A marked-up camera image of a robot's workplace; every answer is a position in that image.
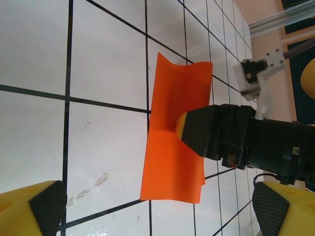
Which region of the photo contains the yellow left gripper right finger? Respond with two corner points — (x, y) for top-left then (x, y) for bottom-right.
(252, 181), (315, 236)

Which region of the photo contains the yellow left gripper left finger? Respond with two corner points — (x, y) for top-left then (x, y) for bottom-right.
(0, 180), (67, 236)

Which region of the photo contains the orange square paper sheet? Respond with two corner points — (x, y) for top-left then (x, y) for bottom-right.
(139, 52), (213, 205)

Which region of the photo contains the thin black right gripper cable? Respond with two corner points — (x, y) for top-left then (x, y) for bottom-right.
(253, 173), (281, 188)

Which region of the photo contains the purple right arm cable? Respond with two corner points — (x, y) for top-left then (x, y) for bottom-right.
(283, 40), (315, 59)

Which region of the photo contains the aluminium corner post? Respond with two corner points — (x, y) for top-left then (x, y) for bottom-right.
(248, 3), (315, 37)

